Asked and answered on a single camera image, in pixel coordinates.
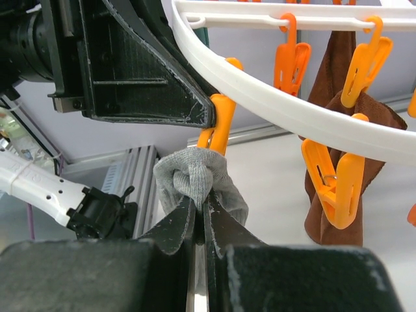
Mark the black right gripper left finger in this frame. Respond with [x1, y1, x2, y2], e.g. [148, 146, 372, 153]
[1, 197, 196, 311]

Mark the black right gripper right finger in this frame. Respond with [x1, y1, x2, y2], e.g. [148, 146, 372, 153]
[203, 192, 402, 311]

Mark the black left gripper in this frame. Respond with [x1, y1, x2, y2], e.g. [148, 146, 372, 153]
[40, 1, 216, 127]

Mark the orange clothespin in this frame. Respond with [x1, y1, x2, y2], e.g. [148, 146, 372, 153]
[301, 138, 367, 230]
[274, 13, 311, 96]
[341, 16, 394, 108]
[196, 94, 237, 156]

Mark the grey sock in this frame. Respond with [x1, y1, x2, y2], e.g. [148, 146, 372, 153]
[153, 147, 249, 225]

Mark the white round clip hanger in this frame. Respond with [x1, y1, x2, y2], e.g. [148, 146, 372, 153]
[171, 1, 415, 165]

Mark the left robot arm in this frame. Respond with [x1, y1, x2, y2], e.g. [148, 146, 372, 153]
[1, 1, 216, 239]

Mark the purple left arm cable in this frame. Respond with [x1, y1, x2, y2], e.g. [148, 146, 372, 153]
[27, 203, 36, 241]

